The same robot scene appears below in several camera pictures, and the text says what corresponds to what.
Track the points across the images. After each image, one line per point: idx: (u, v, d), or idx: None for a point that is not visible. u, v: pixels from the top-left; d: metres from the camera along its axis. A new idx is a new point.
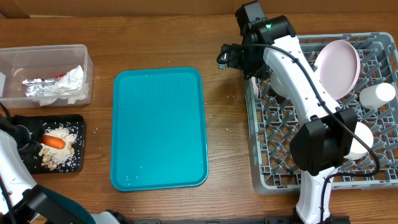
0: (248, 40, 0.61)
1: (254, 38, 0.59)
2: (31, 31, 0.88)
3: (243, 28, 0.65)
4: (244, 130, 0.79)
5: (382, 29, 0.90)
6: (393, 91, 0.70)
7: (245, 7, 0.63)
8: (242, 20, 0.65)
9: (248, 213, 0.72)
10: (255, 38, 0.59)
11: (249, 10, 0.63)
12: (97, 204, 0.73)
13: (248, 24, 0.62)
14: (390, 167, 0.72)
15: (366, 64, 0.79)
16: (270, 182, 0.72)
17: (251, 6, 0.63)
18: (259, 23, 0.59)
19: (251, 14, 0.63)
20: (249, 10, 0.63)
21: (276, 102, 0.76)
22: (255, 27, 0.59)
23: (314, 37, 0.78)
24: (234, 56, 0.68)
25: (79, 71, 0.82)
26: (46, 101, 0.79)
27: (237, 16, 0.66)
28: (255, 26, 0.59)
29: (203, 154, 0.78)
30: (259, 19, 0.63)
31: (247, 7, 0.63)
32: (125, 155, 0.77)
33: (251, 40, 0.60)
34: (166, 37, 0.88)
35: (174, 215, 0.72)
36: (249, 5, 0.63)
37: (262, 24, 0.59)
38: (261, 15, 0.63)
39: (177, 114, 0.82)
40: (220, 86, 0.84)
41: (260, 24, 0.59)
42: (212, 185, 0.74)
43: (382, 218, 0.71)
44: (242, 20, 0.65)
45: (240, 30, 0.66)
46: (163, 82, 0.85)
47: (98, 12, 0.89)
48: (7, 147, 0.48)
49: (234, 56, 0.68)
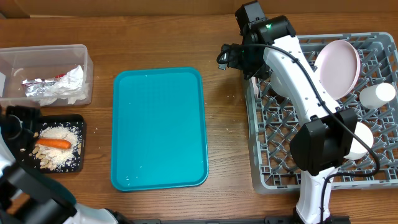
0: (249, 39, 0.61)
1: (254, 38, 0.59)
2: (31, 31, 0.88)
3: (243, 28, 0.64)
4: (244, 130, 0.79)
5: (383, 29, 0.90)
6: (393, 91, 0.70)
7: (246, 7, 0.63)
8: (242, 20, 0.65)
9: (248, 213, 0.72)
10: (256, 37, 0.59)
11: (250, 11, 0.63)
12: (96, 204, 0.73)
13: (248, 24, 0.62)
14: (390, 167, 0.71)
15: (366, 64, 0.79)
16: (269, 182, 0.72)
17: (251, 6, 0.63)
18: (258, 24, 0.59)
19: (251, 14, 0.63)
20: (249, 10, 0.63)
21: (276, 102, 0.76)
22: (256, 27, 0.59)
23: (314, 37, 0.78)
24: (234, 56, 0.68)
25: (79, 71, 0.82)
26: (45, 101, 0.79)
27: (237, 16, 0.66)
28: (255, 27, 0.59)
29: (203, 154, 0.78)
30: (259, 19, 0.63)
31: (247, 7, 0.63)
32: (125, 155, 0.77)
33: (251, 40, 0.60)
34: (166, 37, 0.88)
35: (175, 215, 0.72)
36: (249, 5, 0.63)
37: (262, 24, 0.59)
38: (261, 15, 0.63)
39: (177, 114, 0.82)
40: (220, 86, 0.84)
41: (260, 24, 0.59)
42: (212, 185, 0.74)
43: (382, 218, 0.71)
44: (242, 20, 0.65)
45: (240, 30, 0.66)
46: (163, 82, 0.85)
47: (98, 12, 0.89)
48: None
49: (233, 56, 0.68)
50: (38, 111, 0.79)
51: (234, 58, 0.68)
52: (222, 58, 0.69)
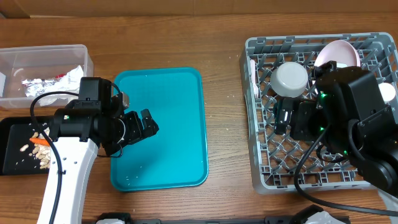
0: (361, 156, 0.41)
1: (363, 149, 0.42)
2: (31, 31, 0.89)
3: (349, 116, 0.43)
4: (244, 130, 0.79)
5: (382, 29, 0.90)
6: (393, 91, 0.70)
7: (357, 88, 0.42)
8: (347, 104, 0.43)
9: (248, 213, 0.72)
10: (385, 175, 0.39)
11: (359, 98, 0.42)
12: (96, 204, 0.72)
13: (354, 119, 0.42)
14: None
15: (365, 64, 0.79)
16: (269, 182, 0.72)
17: (362, 83, 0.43)
18: (374, 132, 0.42)
19: (367, 111, 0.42)
20: (357, 93, 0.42)
21: (269, 96, 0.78)
22: (373, 141, 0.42)
23: (314, 37, 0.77)
24: (306, 117, 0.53)
25: (79, 72, 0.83)
26: (46, 101, 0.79)
27: (344, 89, 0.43)
28: (369, 135, 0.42)
29: (203, 154, 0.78)
30: (374, 114, 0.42)
31: (359, 87, 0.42)
32: (126, 155, 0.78)
33: (364, 163, 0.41)
34: (166, 37, 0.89)
35: (175, 215, 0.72)
36: (358, 85, 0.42)
37: (383, 139, 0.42)
38: (375, 105, 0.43)
39: (177, 115, 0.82)
40: (221, 86, 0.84)
41: (383, 140, 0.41)
42: (212, 185, 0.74)
43: (381, 218, 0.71)
44: (349, 110, 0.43)
45: (334, 112, 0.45)
46: (163, 82, 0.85)
47: (98, 12, 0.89)
48: (89, 155, 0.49)
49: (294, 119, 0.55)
50: (148, 130, 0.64)
51: (298, 123, 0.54)
52: (282, 120, 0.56)
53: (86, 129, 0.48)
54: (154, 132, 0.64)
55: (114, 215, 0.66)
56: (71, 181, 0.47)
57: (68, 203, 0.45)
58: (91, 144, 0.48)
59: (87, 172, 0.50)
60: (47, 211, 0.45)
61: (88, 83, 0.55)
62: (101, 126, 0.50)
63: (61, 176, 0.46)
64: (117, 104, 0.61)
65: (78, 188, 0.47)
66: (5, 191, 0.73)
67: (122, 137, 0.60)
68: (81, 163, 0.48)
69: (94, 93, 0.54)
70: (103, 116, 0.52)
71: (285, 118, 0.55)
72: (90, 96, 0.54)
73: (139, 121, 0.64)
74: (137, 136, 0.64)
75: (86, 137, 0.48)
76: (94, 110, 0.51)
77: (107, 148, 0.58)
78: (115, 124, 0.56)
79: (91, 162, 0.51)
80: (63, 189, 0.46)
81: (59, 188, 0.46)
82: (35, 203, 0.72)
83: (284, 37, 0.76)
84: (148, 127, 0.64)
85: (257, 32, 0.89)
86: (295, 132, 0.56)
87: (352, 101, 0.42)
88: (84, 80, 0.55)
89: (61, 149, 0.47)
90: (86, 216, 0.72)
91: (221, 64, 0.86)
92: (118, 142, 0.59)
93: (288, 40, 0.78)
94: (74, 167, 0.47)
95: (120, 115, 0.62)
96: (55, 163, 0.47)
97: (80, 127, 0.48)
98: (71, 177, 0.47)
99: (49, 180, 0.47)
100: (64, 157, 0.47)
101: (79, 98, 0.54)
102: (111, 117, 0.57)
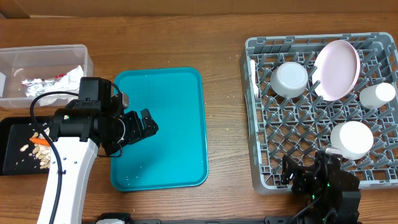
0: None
1: None
2: (31, 31, 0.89)
3: (332, 204, 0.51)
4: (244, 130, 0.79)
5: (382, 29, 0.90)
6: (393, 91, 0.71)
7: (345, 198, 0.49)
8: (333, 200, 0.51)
9: (248, 213, 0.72)
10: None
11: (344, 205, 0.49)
12: (96, 204, 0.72)
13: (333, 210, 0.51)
14: (389, 167, 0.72)
15: (366, 64, 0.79)
16: (270, 182, 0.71)
17: (353, 196, 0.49)
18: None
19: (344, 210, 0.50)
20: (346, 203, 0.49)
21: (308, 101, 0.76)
22: None
23: (314, 37, 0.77)
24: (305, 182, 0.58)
25: (79, 72, 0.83)
26: (45, 101, 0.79)
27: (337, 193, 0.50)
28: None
29: (203, 154, 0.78)
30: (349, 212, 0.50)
31: (347, 198, 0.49)
32: (126, 155, 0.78)
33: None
34: (166, 37, 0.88)
35: (174, 215, 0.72)
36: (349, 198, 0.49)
37: None
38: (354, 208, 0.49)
39: (177, 115, 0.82)
40: (221, 86, 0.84)
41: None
42: (212, 185, 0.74)
43: (382, 218, 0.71)
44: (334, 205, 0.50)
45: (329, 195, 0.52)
46: (163, 82, 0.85)
47: (97, 12, 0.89)
48: (89, 156, 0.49)
49: (295, 180, 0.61)
50: (148, 129, 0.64)
51: (296, 183, 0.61)
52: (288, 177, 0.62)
53: (86, 129, 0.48)
54: (154, 132, 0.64)
55: (113, 216, 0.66)
56: (69, 182, 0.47)
57: (67, 202, 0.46)
58: (91, 144, 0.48)
59: (87, 172, 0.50)
60: (47, 211, 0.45)
61: (88, 83, 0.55)
62: (101, 126, 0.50)
63: (61, 176, 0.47)
64: (116, 104, 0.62)
65: (78, 188, 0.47)
66: (5, 191, 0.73)
67: (122, 137, 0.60)
68: (81, 163, 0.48)
69: (94, 93, 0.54)
70: (103, 116, 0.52)
71: (290, 176, 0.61)
72: (90, 96, 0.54)
73: (138, 121, 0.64)
74: (137, 136, 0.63)
75: (86, 137, 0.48)
76: (95, 110, 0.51)
77: (106, 148, 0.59)
78: (115, 125, 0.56)
79: (91, 162, 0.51)
80: (63, 188, 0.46)
81: (59, 188, 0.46)
82: (35, 203, 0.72)
83: (284, 37, 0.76)
84: (147, 127, 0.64)
85: (257, 32, 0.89)
86: (294, 188, 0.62)
87: (337, 200, 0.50)
88: (84, 80, 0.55)
89: (61, 150, 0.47)
90: (86, 216, 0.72)
91: (222, 64, 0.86)
92: (119, 142, 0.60)
93: (288, 40, 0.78)
94: (74, 167, 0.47)
95: (120, 115, 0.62)
96: (55, 163, 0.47)
97: (79, 127, 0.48)
98: (70, 178, 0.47)
99: (49, 180, 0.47)
100: (64, 157, 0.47)
101: (79, 99, 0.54)
102: (111, 117, 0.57)
